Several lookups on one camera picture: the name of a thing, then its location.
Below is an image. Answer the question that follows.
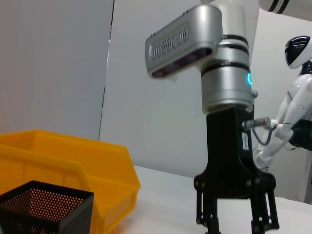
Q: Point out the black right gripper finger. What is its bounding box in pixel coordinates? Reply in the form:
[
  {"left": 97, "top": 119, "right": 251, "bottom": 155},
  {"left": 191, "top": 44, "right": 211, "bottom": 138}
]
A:
[
  {"left": 195, "top": 189, "right": 221, "bottom": 234},
  {"left": 249, "top": 189, "right": 280, "bottom": 234}
]

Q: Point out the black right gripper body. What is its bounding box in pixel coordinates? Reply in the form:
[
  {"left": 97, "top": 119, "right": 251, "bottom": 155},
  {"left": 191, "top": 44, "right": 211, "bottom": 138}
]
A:
[{"left": 194, "top": 104, "right": 277, "bottom": 200}]

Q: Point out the black mesh pen holder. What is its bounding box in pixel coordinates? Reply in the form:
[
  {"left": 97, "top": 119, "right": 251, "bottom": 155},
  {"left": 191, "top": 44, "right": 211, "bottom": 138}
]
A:
[{"left": 0, "top": 180, "right": 95, "bottom": 234}]

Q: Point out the white humanoid robot black head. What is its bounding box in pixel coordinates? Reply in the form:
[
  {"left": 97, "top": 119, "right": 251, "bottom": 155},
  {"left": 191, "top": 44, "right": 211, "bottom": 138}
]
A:
[{"left": 253, "top": 36, "right": 312, "bottom": 171}]

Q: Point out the yellow plastic storage bin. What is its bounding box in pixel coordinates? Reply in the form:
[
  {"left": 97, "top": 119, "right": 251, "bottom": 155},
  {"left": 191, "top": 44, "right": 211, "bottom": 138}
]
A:
[{"left": 0, "top": 129, "right": 141, "bottom": 234}]

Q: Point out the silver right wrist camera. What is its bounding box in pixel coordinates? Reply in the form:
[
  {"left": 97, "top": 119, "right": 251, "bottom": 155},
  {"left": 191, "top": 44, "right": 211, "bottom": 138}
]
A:
[{"left": 145, "top": 5, "right": 224, "bottom": 79}]

